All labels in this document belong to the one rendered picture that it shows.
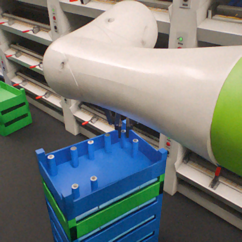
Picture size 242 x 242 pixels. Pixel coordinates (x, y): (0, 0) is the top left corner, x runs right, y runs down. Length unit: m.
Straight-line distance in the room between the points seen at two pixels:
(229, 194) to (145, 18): 0.80
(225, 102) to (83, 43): 0.26
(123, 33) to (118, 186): 0.39
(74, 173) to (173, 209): 0.58
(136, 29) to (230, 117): 0.32
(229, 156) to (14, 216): 1.13
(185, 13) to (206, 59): 0.69
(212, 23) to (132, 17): 0.46
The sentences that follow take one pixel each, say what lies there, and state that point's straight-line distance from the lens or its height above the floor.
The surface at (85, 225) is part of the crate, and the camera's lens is 0.74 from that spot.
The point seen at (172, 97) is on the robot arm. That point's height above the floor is 0.83.
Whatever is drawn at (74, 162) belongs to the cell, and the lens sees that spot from 0.80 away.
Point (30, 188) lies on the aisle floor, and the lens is 1.38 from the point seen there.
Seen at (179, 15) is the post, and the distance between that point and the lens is 0.95.
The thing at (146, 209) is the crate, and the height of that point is 0.29.
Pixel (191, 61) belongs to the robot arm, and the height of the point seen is 0.85.
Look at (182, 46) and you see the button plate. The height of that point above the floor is 0.67.
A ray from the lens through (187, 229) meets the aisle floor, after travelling 1.20.
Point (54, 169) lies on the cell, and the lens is 0.79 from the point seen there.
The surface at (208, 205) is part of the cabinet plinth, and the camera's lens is 1.26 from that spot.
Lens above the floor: 0.94
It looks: 33 degrees down
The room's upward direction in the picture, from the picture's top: straight up
